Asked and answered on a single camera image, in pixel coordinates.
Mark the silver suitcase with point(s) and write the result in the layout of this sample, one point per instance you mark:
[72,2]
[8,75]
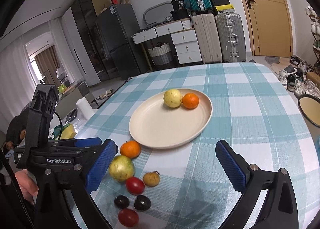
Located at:
[231,36]

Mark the red tomato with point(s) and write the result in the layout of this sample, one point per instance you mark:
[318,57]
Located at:
[128,217]
[135,186]

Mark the beige suitcase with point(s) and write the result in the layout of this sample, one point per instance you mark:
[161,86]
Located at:
[207,37]

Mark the white paper towel roll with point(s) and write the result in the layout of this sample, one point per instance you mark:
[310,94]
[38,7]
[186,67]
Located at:
[85,108]

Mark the round stool cream top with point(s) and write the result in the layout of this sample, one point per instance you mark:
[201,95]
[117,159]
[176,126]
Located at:
[310,108]

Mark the yellow round melon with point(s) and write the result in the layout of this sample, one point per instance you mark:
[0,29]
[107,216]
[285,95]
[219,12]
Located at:
[172,98]

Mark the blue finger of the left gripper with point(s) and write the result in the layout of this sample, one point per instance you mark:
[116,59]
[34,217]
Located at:
[87,142]

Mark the green yellow melon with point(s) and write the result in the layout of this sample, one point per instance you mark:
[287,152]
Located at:
[121,168]

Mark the dark plum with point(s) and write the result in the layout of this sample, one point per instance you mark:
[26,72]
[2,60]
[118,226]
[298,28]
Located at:
[121,202]
[142,203]

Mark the woven laundry basket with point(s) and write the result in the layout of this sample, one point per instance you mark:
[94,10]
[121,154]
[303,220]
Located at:
[161,54]

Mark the oval mirror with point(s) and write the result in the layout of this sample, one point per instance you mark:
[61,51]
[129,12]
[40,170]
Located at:
[158,13]

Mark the dark plum right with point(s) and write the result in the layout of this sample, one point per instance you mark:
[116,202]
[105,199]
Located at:
[142,203]

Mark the cream round plate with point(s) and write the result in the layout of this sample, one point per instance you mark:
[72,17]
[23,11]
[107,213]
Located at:
[155,125]

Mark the orange tangerine on plate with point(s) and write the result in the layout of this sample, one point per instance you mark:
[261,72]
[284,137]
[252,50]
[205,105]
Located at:
[190,101]

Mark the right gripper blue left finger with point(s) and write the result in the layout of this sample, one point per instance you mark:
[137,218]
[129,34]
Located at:
[102,158]

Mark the teal checkered tablecloth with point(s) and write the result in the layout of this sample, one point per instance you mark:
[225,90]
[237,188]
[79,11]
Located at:
[252,111]

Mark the dark plum left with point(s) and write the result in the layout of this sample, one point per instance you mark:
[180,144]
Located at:
[121,202]

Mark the orange tangerine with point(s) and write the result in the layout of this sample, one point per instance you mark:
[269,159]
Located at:
[130,149]
[190,101]

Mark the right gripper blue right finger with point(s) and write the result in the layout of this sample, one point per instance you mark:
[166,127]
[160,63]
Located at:
[234,165]

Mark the black refrigerator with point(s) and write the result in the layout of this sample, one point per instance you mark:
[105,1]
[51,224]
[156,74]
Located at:
[118,24]

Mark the wooden door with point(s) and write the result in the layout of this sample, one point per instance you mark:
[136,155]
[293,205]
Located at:
[269,27]

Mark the wooden shoe rack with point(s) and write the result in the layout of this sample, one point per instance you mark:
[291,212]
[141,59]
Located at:
[315,28]

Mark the person's left hand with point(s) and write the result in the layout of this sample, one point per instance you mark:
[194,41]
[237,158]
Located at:
[28,186]

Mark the white drawer desk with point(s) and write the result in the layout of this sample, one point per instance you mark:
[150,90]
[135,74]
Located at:
[182,39]

